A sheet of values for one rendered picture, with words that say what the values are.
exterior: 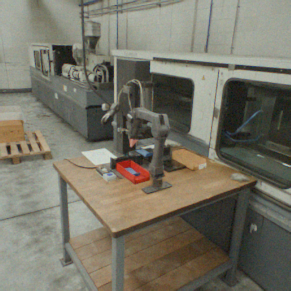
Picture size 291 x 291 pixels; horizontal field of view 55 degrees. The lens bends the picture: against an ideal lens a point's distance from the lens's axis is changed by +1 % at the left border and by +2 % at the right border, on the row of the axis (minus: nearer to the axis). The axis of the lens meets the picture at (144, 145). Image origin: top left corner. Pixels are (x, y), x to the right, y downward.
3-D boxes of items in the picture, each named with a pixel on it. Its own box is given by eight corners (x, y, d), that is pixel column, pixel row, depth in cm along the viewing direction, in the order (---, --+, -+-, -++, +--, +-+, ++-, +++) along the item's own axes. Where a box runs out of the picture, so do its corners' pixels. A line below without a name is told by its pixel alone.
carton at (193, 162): (193, 172, 203) (194, 162, 201) (171, 160, 223) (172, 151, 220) (205, 168, 210) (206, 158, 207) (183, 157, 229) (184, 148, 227)
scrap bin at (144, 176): (134, 184, 180) (134, 176, 178) (115, 170, 199) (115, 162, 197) (149, 180, 186) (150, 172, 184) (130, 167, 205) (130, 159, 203)
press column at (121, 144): (122, 154, 228) (123, 59, 203) (115, 150, 237) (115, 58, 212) (136, 151, 236) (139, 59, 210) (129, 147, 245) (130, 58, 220)
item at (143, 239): (113, 365, 164) (113, 232, 133) (59, 258, 240) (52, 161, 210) (239, 282, 224) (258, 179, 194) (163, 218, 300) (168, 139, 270)
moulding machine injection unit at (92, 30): (56, 75, 696) (51, 19, 653) (89, 75, 737) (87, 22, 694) (93, 90, 492) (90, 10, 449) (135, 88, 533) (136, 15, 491)
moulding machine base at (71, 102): (31, 95, 956) (28, 65, 923) (61, 93, 1006) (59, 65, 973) (86, 144, 513) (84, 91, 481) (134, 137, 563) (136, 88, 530)
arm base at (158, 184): (141, 178, 171) (147, 182, 166) (166, 171, 182) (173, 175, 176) (140, 189, 174) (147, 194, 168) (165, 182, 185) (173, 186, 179)
